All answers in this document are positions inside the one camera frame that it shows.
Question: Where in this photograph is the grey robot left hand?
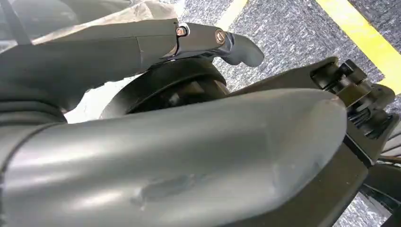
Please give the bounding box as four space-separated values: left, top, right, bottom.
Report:
0 18 401 227

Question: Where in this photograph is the yellow floor tape strip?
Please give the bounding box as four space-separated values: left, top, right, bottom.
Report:
314 0 401 96

